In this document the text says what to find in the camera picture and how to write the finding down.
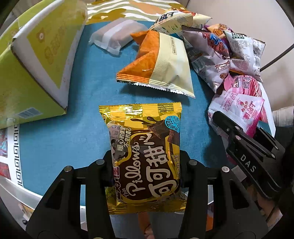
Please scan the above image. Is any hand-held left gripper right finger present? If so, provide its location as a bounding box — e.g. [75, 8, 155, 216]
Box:
[178, 150, 270, 239]

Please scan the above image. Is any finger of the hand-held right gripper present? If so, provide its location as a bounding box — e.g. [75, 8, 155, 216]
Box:
[212, 111, 244, 141]
[254, 126, 286, 159]

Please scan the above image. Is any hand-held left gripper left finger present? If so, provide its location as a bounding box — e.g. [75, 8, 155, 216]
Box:
[25, 150, 116, 239]

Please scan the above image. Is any pink and white snack packet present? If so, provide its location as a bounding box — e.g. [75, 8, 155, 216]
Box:
[208, 91, 269, 138]

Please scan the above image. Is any gold chocolate snack packet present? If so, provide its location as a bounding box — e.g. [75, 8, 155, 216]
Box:
[99, 103, 187, 215]

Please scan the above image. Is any orange and cream snack bag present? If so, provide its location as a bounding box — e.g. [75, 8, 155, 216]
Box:
[115, 30, 196, 99]

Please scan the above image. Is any white and blue snack bag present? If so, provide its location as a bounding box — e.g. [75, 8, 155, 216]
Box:
[148, 10, 213, 39]

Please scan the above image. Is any yellow-green cardboard box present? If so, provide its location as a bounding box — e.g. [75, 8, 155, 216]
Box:
[0, 0, 89, 129]

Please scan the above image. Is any pink striped snack packet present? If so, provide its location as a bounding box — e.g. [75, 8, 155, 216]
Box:
[224, 74, 263, 100]

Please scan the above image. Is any purple and white snack bag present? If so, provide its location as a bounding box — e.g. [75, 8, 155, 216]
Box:
[181, 25, 231, 93]

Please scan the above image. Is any white and green snack bag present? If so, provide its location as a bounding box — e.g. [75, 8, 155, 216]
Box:
[224, 30, 266, 81]

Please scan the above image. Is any small orange patterned snack packet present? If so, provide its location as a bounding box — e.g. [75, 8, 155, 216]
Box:
[207, 23, 230, 38]

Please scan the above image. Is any translucent white wrapped packet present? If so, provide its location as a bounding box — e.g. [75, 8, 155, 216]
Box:
[88, 19, 148, 56]

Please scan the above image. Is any floral striped blanket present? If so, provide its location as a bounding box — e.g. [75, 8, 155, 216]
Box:
[86, 0, 191, 25]

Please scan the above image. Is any black cable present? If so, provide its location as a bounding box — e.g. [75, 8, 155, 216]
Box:
[261, 45, 294, 70]

